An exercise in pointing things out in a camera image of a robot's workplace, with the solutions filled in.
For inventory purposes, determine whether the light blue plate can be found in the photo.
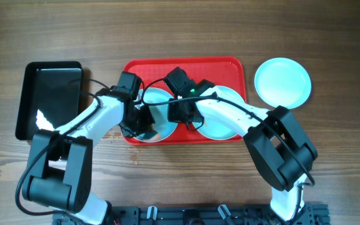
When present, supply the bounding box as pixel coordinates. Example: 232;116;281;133
135;87;177;143
192;86;245;141
254;57;312;109

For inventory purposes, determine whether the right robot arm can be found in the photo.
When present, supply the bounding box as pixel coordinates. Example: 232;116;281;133
165;79;318;223

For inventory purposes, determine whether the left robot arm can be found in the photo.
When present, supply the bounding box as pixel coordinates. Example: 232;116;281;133
14;89;154;224

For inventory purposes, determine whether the red plastic serving tray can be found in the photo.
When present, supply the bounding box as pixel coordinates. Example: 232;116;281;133
124;56;247;145

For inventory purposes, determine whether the black rectangular water tray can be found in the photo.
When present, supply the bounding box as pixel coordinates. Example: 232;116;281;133
15;61;83;141

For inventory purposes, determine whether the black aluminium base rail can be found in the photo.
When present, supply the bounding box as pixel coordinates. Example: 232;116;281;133
52;203;331;225

